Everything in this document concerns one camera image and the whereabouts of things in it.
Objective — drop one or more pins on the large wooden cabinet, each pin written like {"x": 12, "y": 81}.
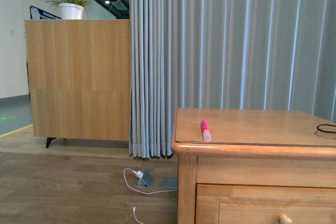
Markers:
{"x": 80, "y": 78}

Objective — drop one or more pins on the open metal floor socket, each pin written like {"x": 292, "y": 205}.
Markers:
{"x": 147, "y": 180}

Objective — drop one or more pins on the wooden drawer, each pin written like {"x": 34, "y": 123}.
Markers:
{"x": 263, "y": 204}

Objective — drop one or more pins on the white charger plug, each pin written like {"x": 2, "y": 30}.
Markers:
{"x": 138, "y": 174}

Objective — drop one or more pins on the pink highlighter marker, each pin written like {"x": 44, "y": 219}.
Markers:
{"x": 205, "y": 131}

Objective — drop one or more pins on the grey pleated curtain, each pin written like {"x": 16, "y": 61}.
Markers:
{"x": 227, "y": 54}

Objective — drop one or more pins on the closed metal floor plate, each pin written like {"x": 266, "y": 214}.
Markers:
{"x": 168, "y": 183}

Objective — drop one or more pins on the blue wall sign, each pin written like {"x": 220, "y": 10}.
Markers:
{"x": 37, "y": 14}

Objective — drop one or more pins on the round wooden drawer knob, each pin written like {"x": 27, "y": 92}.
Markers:
{"x": 284, "y": 219}

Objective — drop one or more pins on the wooden nightstand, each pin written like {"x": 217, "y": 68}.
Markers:
{"x": 250, "y": 148}

